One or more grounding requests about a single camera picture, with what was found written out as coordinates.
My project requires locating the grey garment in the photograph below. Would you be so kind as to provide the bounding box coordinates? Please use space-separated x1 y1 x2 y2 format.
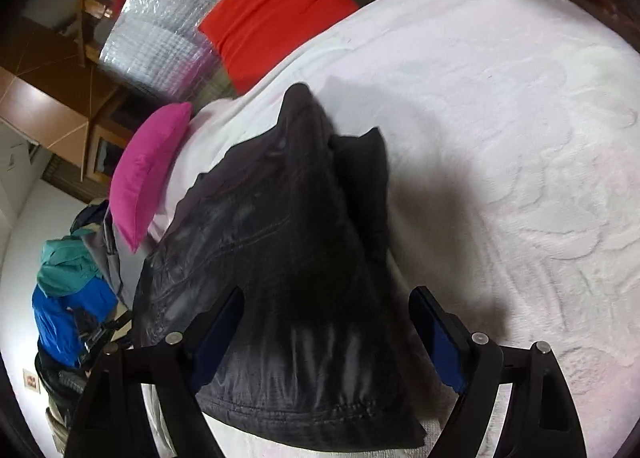
80 218 146 311

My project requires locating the pink pillow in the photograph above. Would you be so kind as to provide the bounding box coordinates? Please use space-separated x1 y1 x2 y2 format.
109 101 195 254

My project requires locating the blue jacket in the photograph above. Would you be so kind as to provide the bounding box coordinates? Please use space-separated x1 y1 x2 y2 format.
31 275 121 371

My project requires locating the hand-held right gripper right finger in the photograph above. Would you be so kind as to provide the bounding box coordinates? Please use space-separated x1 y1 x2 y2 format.
408 286 588 458

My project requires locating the black strap with buckle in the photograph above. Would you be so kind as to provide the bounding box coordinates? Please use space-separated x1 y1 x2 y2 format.
70 305 135 371

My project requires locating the dark quilted cloth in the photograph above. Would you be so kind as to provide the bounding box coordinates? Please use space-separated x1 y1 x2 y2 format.
34 350 93 396

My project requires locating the wooden slatted panel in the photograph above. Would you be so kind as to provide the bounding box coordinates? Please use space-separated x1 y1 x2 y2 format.
40 158 108 204

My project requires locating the black quilted jacket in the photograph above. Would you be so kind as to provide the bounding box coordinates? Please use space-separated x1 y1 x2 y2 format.
132 83 428 453

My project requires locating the beige cloth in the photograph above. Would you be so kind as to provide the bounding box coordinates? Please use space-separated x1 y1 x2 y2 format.
45 395 76 456

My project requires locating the white textured blanket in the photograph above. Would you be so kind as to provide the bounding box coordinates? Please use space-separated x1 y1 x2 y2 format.
140 0 640 458

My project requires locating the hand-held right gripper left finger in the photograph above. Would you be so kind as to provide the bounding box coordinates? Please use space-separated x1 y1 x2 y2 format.
64 285 246 458

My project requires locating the wooden nightstand with glass door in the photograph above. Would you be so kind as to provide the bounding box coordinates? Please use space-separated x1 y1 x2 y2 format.
82 88 138 186

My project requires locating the teal jacket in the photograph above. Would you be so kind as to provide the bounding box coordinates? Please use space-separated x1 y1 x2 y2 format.
37 230 108 299

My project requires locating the large red pillow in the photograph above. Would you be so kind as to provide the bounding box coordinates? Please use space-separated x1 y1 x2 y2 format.
197 0 362 95

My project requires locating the wooden chair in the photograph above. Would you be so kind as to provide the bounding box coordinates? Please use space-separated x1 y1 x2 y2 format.
65 0 123 69

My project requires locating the dark blue garment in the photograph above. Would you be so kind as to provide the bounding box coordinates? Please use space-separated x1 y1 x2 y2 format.
70 200 111 239

